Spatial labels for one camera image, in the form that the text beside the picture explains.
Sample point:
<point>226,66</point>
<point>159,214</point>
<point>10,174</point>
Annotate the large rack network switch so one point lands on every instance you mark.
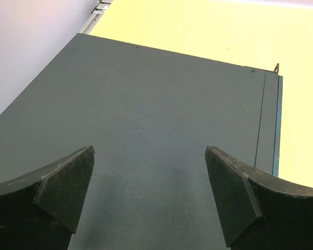
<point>150,114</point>

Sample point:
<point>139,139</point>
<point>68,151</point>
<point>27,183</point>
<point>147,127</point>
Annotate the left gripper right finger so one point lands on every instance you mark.
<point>256,209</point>

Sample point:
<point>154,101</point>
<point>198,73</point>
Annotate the aluminium frame rail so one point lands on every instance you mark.
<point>96,15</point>

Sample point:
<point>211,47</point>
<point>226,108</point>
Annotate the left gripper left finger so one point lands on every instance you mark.
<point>42,209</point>

